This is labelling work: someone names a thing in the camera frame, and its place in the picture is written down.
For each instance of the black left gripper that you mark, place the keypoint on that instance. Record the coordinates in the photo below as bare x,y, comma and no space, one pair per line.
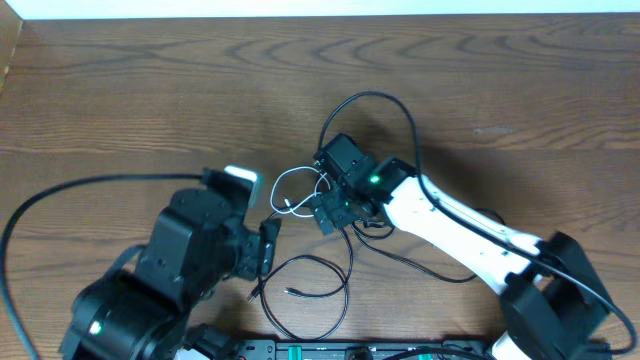
260,250

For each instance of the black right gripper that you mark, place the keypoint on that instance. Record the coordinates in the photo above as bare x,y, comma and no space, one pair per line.
339,217

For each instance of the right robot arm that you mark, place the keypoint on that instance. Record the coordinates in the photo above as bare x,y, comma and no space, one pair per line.
550,294

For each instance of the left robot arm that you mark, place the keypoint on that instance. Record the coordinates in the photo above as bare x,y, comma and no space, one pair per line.
198,239

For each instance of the wooden side panel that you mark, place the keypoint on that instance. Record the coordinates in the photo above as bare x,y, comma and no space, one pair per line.
11,25

